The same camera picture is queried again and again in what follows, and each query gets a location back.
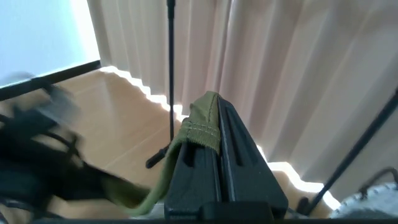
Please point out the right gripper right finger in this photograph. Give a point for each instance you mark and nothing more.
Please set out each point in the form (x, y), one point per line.
(255, 186)

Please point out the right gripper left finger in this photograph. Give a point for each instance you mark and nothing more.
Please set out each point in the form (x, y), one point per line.
(192, 186)

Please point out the green printed t-shirt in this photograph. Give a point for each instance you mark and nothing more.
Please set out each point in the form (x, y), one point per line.
(202, 124)

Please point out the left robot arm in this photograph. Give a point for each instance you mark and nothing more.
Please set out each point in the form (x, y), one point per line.
(31, 161)

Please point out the white laundry basket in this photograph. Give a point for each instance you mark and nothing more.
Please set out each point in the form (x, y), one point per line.
(373, 202)

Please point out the black clothes rack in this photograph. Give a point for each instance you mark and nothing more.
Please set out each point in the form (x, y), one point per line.
(171, 62)

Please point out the beige curtain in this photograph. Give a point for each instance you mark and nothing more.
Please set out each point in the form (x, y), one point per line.
(280, 77)

